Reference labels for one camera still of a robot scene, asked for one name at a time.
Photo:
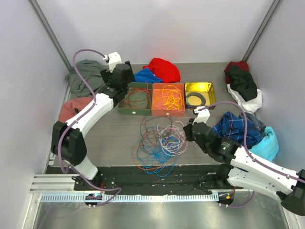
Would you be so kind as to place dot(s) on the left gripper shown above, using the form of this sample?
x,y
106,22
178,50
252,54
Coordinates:
x,y
131,78

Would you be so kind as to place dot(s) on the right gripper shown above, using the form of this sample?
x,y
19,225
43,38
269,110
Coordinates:
x,y
188,129

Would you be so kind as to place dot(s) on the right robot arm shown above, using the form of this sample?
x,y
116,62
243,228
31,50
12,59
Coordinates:
x,y
247,170

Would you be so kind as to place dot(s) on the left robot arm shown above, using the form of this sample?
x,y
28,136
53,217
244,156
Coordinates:
x,y
68,138

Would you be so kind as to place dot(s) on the blue plaid cloth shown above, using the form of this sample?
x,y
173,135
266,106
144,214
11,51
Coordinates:
x,y
232,127

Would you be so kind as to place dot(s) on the green drawer box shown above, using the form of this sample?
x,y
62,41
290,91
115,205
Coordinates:
x,y
138,100

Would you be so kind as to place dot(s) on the salmon drawer box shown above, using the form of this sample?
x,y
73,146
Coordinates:
x,y
167,99

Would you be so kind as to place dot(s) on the grey denim cloth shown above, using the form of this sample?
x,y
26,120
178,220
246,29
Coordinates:
x,y
252,121

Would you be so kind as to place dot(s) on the white cloth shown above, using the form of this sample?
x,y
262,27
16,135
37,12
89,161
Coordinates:
x,y
250,106

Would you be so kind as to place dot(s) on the dusty pink cloth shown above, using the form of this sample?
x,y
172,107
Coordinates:
x,y
72,107

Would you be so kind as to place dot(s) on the cyan cloth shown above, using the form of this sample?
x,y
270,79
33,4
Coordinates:
x,y
268,147

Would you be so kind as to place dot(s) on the black cloth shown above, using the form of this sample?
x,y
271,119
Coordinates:
x,y
242,82

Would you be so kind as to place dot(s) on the dark red cloth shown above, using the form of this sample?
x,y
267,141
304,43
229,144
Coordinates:
x,y
241,64

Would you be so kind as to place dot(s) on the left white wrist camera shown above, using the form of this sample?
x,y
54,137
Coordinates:
x,y
112,59

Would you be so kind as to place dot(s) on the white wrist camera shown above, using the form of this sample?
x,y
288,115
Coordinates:
x,y
112,59
202,115

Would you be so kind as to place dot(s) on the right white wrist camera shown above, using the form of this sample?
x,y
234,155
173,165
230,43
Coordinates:
x,y
202,115

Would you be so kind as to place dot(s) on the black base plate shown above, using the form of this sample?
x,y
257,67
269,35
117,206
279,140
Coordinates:
x,y
181,180

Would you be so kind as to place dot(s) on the slotted cable duct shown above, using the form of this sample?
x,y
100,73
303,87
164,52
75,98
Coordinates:
x,y
90,198

